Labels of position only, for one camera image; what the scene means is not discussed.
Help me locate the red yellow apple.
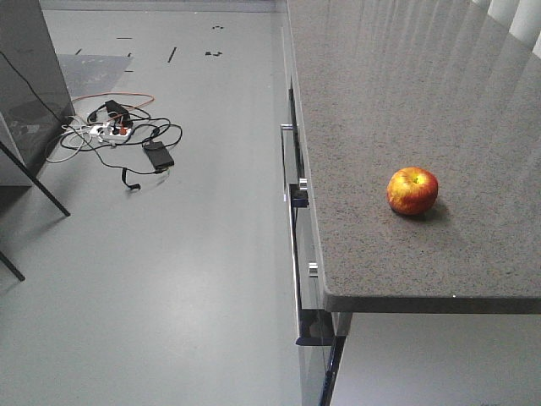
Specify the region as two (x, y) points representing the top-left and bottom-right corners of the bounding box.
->
(386, 167), (439, 216)

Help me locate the black power adapter brick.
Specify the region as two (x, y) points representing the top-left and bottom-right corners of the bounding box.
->
(143, 141), (174, 172)

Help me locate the white power strip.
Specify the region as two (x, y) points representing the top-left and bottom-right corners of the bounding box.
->
(89, 122), (132, 143)

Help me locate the grey granite kitchen counter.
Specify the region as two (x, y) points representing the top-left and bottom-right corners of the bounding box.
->
(280, 0), (541, 406)

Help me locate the grey kitchen island cabinet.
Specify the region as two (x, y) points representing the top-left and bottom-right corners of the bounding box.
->
(1, 1), (74, 175)

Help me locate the black leg white chair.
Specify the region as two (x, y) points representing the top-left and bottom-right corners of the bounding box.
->
(0, 142), (71, 282)

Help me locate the chrome drawer handle bar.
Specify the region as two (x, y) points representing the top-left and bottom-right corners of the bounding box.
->
(280, 123), (309, 208)

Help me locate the chrome lower drawer handle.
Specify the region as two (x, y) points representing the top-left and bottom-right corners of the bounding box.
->
(286, 184), (335, 347)

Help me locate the black floor cable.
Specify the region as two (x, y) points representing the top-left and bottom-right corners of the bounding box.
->
(59, 100), (183, 192)

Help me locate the orange cable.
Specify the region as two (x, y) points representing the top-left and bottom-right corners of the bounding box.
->
(70, 91), (156, 116)

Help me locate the white floor cable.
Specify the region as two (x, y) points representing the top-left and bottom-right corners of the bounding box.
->
(45, 114), (101, 164)

